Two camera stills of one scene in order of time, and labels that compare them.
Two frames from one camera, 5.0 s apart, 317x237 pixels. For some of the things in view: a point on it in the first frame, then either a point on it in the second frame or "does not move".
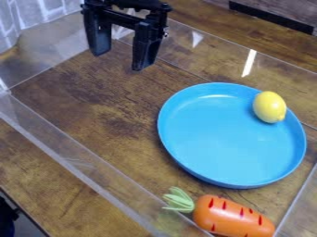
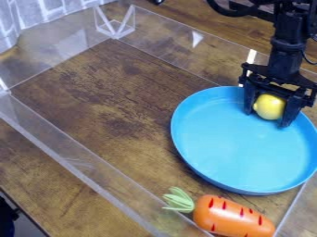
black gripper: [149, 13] -> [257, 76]
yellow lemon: [269, 106] does not move
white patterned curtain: [21, 14] does not move
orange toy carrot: [221, 216] does not move
